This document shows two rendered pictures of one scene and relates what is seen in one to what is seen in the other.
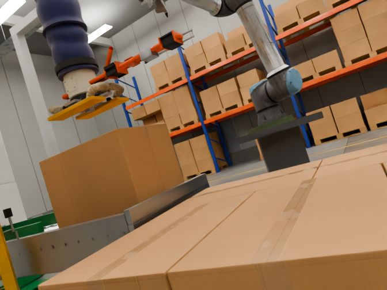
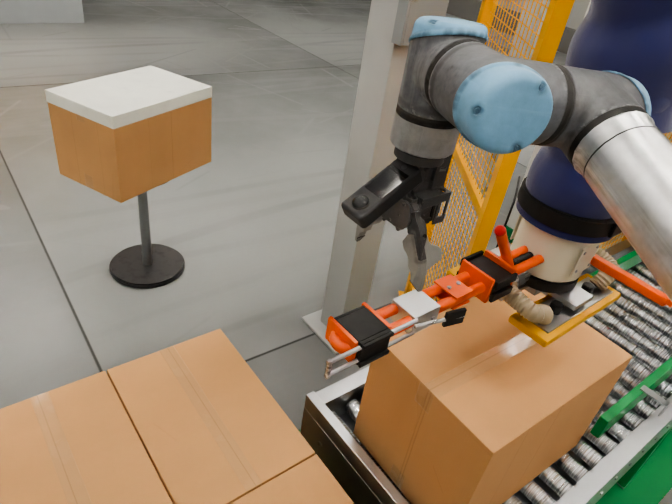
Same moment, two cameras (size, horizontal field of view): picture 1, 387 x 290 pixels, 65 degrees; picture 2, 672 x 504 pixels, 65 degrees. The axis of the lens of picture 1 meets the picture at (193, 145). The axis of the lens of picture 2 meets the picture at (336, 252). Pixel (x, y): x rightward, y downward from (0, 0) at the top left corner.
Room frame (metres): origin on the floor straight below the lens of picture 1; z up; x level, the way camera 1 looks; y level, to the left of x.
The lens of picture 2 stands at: (1.56, -0.71, 1.89)
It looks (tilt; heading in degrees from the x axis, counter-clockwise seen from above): 34 degrees down; 109
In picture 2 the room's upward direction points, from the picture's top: 9 degrees clockwise
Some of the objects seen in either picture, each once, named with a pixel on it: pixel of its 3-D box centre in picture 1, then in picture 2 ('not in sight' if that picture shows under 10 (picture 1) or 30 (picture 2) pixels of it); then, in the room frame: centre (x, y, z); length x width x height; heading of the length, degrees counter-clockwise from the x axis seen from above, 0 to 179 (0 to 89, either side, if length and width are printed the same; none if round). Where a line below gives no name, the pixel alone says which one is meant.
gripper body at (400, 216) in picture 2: not in sight; (414, 185); (1.42, -0.02, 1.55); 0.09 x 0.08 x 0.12; 62
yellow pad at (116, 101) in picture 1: (101, 106); (569, 302); (1.76, 0.44, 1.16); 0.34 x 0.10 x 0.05; 63
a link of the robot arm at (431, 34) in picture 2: not in sight; (441, 69); (1.42, -0.03, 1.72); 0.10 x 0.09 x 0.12; 130
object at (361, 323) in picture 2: (170, 40); (358, 332); (1.39, -0.05, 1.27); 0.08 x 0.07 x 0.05; 63
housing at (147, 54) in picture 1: (148, 54); (414, 311); (1.46, 0.07, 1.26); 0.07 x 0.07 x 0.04; 63
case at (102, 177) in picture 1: (114, 176); (486, 396); (1.67, 0.47, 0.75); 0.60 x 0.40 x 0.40; 61
